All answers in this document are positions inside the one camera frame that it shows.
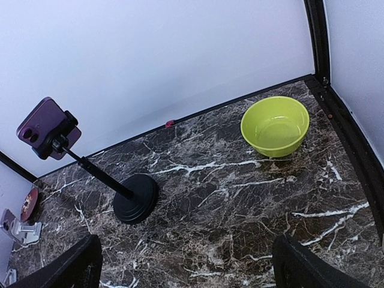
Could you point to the lime green plastic bowl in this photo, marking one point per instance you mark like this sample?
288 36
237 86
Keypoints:
275 126

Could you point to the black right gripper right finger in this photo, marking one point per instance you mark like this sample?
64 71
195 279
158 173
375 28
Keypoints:
296 266

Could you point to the purple phone in clear case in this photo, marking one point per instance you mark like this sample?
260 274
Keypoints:
7 219

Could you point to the small red clip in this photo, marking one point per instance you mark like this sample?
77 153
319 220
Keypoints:
169 124

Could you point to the black rear gooseneck phone stand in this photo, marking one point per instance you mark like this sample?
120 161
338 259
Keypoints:
135 198

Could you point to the white folding phone stand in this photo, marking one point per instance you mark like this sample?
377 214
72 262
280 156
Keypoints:
25 234

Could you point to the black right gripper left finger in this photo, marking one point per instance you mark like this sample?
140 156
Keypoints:
79 266

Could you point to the purple phone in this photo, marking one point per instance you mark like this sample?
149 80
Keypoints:
36 120
7 219

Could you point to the red patterned round plate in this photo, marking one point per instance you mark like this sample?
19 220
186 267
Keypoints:
29 204

